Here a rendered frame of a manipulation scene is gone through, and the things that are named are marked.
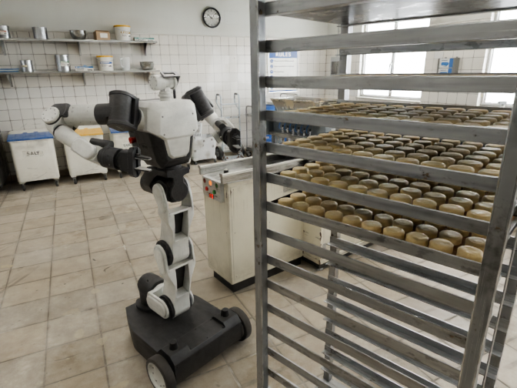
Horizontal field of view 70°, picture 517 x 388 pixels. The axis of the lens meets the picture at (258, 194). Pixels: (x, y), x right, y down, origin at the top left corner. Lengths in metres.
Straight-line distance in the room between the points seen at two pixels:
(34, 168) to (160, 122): 4.38
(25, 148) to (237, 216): 3.94
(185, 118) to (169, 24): 4.99
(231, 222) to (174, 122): 1.00
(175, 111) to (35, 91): 4.85
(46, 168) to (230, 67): 3.42
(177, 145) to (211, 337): 1.03
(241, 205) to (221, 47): 4.74
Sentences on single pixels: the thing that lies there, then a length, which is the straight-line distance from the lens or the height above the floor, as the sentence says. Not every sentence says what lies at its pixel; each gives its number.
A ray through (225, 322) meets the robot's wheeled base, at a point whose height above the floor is 0.21.
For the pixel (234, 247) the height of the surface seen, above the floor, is 0.37.
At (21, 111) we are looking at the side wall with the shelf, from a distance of 6.50.
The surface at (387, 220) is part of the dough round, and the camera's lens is 1.04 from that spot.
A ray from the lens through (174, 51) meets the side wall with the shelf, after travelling 6.68.
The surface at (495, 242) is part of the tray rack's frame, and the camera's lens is 0.82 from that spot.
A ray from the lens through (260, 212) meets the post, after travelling 1.11.
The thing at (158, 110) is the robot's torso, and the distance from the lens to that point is 1.70.
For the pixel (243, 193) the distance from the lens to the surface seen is 2.50.
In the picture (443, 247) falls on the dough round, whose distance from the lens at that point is 0.93.
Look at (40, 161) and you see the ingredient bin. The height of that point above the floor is 0.39.
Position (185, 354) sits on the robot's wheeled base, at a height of 0.19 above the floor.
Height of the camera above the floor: 1.53
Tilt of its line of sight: 18 degrees down
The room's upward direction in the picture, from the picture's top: 1 degrees counter-clockwise
